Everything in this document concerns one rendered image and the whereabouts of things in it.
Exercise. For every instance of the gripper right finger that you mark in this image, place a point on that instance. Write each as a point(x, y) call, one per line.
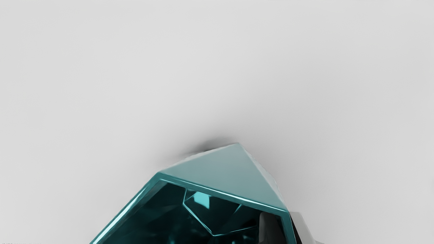
point(307, 235)

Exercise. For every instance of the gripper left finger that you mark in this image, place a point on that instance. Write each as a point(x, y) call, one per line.
point(270, 230)

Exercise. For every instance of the teal faceted mug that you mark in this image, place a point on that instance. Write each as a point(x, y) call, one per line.
point(223, 173)

